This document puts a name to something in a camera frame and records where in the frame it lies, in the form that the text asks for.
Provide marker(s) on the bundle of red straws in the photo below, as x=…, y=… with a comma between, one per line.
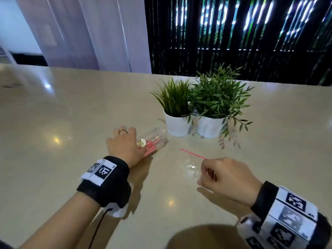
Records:
x=153, y=146

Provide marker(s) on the beige glossy table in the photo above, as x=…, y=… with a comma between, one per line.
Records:
x=64, y=114

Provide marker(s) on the black slatted screen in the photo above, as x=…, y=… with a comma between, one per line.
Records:
x=197, y=59

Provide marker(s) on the leafy plant in white pot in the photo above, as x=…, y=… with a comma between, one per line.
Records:
x=210, y=127

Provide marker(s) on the red striped straw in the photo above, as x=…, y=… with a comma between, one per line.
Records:
x=193, y=153

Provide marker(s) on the person's left forearm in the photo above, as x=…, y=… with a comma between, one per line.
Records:
x=64, y=225

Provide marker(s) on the white neon light sign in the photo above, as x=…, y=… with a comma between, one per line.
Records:
x=260, y=15

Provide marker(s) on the person's right hand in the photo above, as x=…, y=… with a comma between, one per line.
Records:
x=230, y=180

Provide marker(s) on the white sheer curtain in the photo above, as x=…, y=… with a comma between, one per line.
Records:
x=103, y=33

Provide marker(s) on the person's left hand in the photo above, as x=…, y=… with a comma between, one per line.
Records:
x=124, y=146

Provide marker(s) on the clear plastic jar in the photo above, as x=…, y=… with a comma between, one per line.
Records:
x=156, y=133

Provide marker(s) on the grassy plant in white pot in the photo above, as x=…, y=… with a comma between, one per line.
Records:
x=177, y=124

